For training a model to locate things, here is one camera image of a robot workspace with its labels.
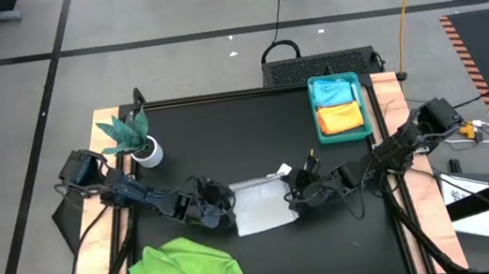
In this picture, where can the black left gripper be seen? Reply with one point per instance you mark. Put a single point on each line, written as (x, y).
(213, 202)

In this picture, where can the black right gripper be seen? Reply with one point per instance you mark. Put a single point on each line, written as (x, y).
(319, 186)

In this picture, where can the grey waffle weave towel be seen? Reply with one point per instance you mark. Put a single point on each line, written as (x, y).
(260, 206)

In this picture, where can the teal plastic bin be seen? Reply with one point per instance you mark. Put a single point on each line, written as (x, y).
(344, 136)

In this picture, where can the lime green microfiber towel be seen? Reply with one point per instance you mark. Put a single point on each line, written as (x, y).
(182, 273)

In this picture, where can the orange microfiber towel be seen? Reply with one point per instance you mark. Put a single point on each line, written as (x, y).
(340, 118)

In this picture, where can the bright blue microfiber towel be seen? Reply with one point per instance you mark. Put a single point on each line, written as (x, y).
(332, 92)

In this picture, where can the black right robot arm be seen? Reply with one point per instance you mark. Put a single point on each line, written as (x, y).
(406, 139)

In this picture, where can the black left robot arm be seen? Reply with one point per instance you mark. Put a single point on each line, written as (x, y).
(138, 191)

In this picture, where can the fake plant in white pot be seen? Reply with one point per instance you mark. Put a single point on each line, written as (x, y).
(130, 133)

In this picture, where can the black computer case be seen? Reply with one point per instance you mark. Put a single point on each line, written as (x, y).
(320, 67)

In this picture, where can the wooden side board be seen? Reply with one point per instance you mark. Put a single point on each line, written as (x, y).
(93, 265)
(387, 87)

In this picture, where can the white paper scrap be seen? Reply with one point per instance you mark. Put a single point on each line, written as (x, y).
(233, 53)
(320, 31)

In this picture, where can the small black block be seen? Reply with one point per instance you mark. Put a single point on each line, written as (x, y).
(454, 165)

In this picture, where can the black flat sheet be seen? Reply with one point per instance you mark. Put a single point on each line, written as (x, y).
(66, 224)

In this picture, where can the white printed sign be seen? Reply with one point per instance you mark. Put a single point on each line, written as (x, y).
(474, 225)

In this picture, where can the black table frame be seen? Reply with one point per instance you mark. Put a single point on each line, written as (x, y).
(243, 92)

